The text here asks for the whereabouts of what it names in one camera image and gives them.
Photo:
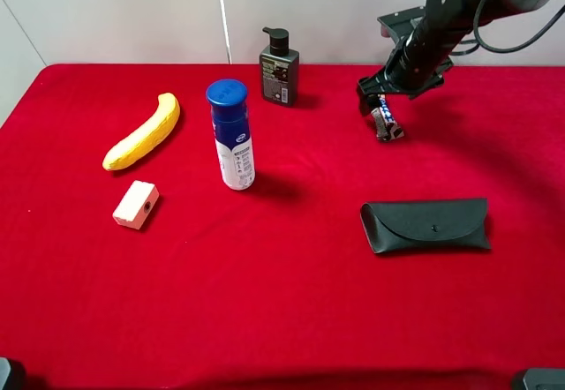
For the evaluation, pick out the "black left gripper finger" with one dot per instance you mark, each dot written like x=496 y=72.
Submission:
x=366 y=103

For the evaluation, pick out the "white pole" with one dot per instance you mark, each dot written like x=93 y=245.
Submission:
x=225 y=29

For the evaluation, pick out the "black base right corner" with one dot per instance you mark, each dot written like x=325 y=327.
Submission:
x=539 y=379

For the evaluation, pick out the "red tablecloth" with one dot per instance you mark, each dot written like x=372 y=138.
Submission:
x=276 y=286

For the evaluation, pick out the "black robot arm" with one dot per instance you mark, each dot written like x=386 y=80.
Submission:
x=465 y=17

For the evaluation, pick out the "black base left corner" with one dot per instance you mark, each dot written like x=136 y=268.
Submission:
x=12 y=374

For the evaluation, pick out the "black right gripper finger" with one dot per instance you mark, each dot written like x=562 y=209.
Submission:
x=386 y=130

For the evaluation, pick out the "black pump bottle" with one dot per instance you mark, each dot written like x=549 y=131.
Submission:
x=279 y=68

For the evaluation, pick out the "black base corner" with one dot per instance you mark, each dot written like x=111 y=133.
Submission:
x=12 y=374
x=539 y=379

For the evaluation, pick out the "chocolate candy bar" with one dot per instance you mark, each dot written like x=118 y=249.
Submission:
x=382 y=111

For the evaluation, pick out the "yellow banana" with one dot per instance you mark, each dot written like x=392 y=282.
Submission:
x=146 y=137

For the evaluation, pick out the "white rectangular block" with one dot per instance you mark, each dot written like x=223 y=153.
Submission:
x=136 y=205

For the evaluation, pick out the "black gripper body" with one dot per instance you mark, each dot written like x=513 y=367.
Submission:
x=416 y=63

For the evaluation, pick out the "black glasses case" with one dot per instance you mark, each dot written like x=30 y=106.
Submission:
x=408 y=226

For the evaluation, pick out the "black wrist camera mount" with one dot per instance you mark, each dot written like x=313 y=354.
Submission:
x=400 y=24

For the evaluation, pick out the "blue and white bottle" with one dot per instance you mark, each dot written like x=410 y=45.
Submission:
x=233 y=141

